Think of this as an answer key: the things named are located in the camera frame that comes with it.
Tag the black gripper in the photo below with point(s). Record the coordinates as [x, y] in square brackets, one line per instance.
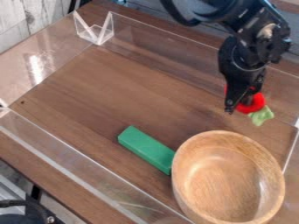
[244, 79]

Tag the red plush strawberry toy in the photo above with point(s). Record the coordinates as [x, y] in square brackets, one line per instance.
[256, 110]

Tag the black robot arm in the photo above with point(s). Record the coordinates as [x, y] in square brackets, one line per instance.
[258, 42]

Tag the wooden bowl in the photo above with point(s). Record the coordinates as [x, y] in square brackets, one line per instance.
[227, 180]

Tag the green rectangular block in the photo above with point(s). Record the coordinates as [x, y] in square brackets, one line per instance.
[154, 152]

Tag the clear acrylic back wall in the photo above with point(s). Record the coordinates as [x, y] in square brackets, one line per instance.
[191, 61]

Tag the clear acrylic wall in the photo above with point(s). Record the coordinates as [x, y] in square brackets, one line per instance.
[96, 194]
[191, 61]

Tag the clear acrylic corner bracket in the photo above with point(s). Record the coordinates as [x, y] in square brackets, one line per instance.
[95, 34]

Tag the clear acrylic front wall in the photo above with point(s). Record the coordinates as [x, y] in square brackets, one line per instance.
[96, 194]

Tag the black clamp with cable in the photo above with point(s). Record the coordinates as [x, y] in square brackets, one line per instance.
[19, 209]

